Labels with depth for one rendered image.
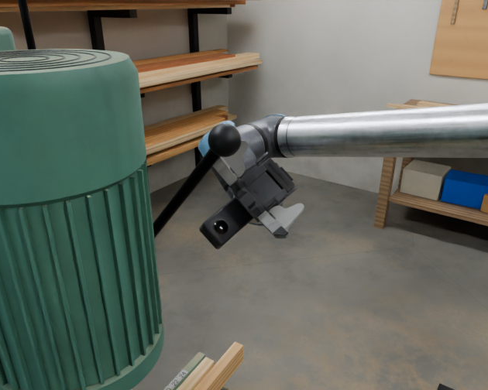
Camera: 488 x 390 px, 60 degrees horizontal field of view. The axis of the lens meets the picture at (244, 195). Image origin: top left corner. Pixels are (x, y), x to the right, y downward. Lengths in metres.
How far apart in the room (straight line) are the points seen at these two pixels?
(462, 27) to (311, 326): 2.31
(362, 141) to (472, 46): 2.75
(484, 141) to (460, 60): 2.81
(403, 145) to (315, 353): 1.58
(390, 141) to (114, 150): 0.54
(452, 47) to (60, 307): 3.35
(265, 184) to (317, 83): 3.31
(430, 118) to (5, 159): 0.62
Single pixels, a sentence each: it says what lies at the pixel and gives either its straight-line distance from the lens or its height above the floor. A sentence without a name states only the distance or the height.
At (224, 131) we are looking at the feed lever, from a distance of 0.43.
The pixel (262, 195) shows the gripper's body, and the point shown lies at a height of 1.28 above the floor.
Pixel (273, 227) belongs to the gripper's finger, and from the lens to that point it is 0.58.
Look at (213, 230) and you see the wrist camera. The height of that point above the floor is 1.23.
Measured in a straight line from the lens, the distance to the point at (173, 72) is 3.17.
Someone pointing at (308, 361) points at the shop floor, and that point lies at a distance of 2.18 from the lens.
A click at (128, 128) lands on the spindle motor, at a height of 1.45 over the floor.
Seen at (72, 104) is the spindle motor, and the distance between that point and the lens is 0.32.
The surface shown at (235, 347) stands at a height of 0.94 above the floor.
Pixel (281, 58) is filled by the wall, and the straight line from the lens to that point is 4.07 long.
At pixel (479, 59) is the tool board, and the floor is 1.18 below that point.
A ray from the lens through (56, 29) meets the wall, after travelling 3.15.
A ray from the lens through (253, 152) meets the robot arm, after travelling 0.87.
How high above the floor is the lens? 1.55
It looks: 24 degrees down
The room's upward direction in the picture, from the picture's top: straight up
